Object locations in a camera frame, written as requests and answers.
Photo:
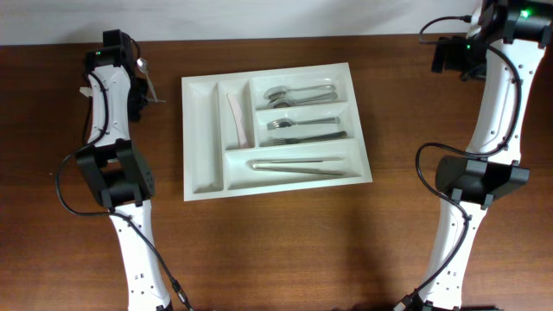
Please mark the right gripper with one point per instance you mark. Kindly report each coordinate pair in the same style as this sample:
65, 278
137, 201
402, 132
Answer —
446, 58

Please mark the small metal teaspoon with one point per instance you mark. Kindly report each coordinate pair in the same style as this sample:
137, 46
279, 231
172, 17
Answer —
143, 67

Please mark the white plastic knife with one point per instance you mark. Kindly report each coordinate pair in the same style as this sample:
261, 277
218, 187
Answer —
238, 119

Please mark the metal kitchen tongs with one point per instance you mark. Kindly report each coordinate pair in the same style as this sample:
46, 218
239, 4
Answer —
310, 166

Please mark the large metal spoon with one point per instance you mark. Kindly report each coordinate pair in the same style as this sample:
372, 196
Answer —
288, 101
279, 91

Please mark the metal fork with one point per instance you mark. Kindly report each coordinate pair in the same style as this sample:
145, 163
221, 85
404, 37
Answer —
287, 122
308, 139

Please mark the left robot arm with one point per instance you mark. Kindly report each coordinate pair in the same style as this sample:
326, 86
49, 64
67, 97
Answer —
116, 173

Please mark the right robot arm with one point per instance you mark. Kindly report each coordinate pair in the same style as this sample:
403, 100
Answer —
503, 47

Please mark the white plastic cutlery tray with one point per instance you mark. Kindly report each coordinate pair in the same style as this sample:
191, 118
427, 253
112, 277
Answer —
216, 167

